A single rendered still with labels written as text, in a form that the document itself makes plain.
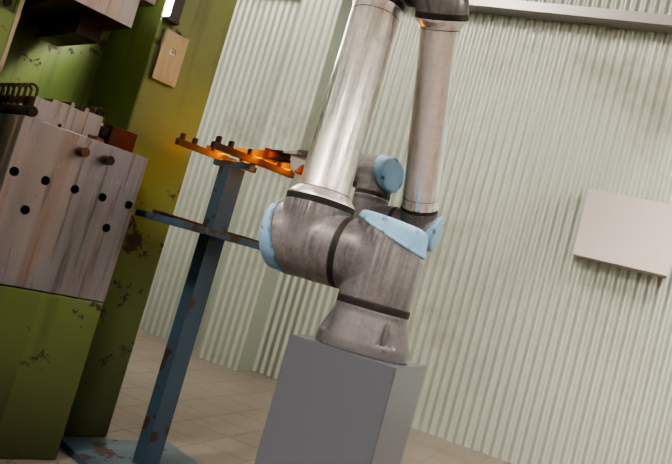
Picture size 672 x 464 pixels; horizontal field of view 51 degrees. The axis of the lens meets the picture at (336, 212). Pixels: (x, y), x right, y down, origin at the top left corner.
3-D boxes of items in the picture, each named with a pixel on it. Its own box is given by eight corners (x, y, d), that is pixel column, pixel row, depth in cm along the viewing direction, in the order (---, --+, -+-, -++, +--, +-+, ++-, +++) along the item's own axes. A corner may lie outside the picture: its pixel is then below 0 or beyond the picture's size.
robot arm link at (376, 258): (398, 310, 132) (422, 220, 134) (317, 287, 139) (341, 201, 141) (419, 314, 146) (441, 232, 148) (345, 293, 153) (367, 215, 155)
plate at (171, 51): (174, 87, 236) (189, 39, 238) (151, 77, 230) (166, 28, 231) (171, 87, 238) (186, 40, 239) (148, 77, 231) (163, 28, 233)
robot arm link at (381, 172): (376, 189, 169) (387, 150, 170) (341, 185, 179) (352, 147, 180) (401, 200, 175) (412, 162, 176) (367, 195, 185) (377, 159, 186)
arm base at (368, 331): (418, 364, 146) (430, 317, 147) (391, 365, 129) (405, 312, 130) (335, 338, 154) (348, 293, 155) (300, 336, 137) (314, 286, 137)
